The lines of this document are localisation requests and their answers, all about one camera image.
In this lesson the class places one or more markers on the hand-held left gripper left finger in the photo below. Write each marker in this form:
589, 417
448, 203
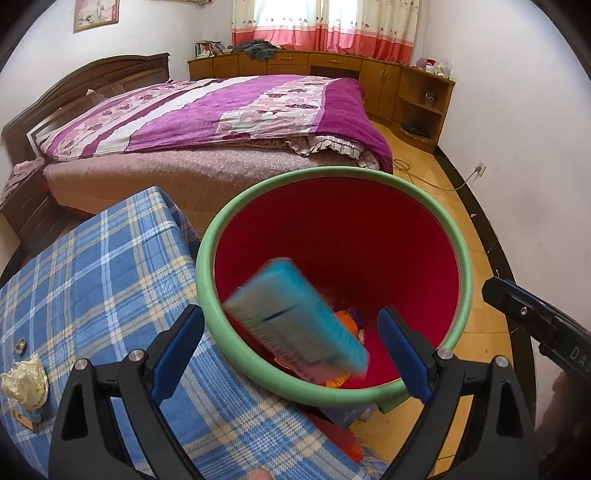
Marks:
178, 355

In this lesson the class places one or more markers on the dark crumpled clothes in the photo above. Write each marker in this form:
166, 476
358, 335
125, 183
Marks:
256, 50

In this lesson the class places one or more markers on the pink patterned curtain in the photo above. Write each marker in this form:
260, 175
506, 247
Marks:
323, 25

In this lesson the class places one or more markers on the person's left hand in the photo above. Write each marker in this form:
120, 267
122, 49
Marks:
261, 474

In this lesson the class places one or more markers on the teal small carton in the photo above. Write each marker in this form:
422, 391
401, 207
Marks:
300, 318

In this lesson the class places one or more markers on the white floor-level wall socket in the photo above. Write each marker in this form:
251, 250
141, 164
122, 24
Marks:
480, 169

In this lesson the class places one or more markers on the small wooden block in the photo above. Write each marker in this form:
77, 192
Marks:
27, 417

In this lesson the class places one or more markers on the wooden window cabinet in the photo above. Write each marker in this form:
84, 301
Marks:
378, 83

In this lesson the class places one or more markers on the blue plastic object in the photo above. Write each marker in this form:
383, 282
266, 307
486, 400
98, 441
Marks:
351, 414

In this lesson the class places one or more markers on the red plastic object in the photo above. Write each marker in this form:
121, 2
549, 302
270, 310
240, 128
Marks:
341, 441

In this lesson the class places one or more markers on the small glass jar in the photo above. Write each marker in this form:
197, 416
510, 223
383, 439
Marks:
430, 98

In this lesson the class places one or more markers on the patterned cloth on nightstand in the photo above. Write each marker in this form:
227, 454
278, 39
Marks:
25, 168

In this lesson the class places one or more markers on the bed with pink bedspread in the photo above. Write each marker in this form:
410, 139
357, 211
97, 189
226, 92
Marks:
161, 175

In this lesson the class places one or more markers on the purple floral quilt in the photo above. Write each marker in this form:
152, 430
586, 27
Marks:
277, 124

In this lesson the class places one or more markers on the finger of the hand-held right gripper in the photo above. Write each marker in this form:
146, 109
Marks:
517, 304

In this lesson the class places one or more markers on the dark wooden headboard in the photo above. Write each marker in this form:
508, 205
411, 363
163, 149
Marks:
92, 76

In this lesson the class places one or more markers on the black device on shelf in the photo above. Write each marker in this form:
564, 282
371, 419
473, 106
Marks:
414, 128

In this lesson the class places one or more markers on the row of books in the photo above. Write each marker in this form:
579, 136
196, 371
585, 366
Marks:
208, 48

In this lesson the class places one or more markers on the dark wooden nightstand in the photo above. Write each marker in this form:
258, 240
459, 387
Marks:
27, 207

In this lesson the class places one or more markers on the framed wall picture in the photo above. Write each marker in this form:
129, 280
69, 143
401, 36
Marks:
96, 14

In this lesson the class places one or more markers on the purple package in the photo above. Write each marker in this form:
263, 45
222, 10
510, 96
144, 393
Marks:
356, 317

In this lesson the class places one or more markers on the red bin with green rim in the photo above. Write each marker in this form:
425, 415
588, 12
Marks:
351, 221

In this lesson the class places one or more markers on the crumpled white tissue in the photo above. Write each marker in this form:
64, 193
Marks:
25, 381

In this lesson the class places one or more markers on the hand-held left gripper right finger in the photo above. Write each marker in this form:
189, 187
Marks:
406, 355

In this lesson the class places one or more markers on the blue plaid tablecloth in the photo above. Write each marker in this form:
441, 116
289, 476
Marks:
92, 277

